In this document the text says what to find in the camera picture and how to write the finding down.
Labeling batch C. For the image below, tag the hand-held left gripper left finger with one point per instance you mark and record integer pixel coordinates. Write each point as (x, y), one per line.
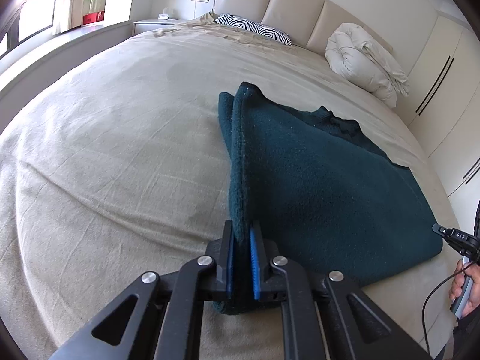
(229, 266)

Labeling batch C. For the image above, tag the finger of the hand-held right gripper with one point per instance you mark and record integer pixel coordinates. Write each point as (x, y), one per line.
(440, 229)

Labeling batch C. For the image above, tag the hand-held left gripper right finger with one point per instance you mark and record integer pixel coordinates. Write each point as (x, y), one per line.
(256, 266)

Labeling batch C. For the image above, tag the dark green sweater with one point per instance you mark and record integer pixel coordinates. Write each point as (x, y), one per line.
(318, 187)

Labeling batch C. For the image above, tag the person's right hand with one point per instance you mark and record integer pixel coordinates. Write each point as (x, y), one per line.
(475, 288)

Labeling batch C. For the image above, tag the white wardrobe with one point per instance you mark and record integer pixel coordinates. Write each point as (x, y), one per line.
(450, 93)

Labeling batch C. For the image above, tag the bed with beige sheet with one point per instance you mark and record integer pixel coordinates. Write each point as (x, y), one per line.
(112, 138)

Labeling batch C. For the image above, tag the rolled white duvet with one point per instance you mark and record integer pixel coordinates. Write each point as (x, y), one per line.
(360, 60)

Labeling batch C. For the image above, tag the zebra print pillow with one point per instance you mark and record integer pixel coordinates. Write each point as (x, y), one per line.
(255, 28)

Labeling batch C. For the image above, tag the white nightstand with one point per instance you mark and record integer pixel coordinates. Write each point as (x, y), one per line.
(153, 26)

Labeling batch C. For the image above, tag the tissue box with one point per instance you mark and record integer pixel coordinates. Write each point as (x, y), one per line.
(163, 15)

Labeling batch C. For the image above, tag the beige padded headboard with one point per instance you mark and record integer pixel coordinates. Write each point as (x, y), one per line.
(292, 3)

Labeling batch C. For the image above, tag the white window sill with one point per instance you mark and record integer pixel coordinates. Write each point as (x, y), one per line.
(56, 50)

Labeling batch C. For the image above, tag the red box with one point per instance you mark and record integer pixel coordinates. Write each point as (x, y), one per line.
(92, 18)

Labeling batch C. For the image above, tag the clear container with green lid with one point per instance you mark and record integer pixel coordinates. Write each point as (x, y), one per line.
(93, 3)

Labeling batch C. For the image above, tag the beige curtain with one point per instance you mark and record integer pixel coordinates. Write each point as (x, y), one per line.
(69, 0)

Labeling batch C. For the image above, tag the dark framed window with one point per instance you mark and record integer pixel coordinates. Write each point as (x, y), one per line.
(33, 15)

